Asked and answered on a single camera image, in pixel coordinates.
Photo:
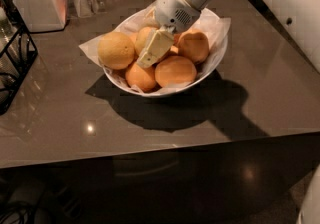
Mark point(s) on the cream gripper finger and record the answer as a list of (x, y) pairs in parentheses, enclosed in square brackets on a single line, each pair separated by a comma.
[(158, 42)]

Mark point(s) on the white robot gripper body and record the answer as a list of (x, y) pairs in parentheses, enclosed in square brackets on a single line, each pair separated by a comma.
[(174, 10)]

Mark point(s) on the yellowish orange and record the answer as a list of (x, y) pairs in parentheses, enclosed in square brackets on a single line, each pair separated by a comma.
[(141, 38), (116, 50)]

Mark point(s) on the white ceramic bowl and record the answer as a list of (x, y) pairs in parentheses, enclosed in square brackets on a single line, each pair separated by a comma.
[(206, 64)]

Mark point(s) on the small hidden orange centre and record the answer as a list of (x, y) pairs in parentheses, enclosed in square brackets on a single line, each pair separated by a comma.
[(173, 51)]

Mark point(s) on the orange front right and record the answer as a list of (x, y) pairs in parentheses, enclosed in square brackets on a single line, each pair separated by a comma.
[(175, 70)]

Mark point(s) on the orange at right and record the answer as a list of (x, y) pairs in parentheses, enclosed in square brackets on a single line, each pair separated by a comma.
[(193, 44)]

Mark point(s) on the orange front left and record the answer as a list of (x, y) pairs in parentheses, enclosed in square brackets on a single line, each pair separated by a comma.
[(143, 78)]

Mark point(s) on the black wire rack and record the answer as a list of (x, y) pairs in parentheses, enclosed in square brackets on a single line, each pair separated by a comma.
[(17, 53)]

